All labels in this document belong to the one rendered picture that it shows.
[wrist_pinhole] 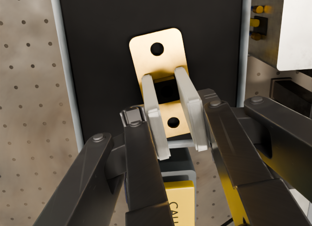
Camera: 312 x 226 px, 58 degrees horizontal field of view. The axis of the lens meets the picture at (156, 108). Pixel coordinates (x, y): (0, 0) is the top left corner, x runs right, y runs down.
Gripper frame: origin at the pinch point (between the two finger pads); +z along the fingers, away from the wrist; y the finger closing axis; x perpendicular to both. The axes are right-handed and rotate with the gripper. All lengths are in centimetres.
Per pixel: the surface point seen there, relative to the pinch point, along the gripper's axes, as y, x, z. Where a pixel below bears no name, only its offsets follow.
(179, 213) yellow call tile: -1.3, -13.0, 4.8
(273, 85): 28, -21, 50
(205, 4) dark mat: 4.1, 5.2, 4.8
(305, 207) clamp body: 16.3, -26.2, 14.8
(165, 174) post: -1.8, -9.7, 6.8
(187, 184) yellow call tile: 0.1, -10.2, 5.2
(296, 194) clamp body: 15.1, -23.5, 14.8
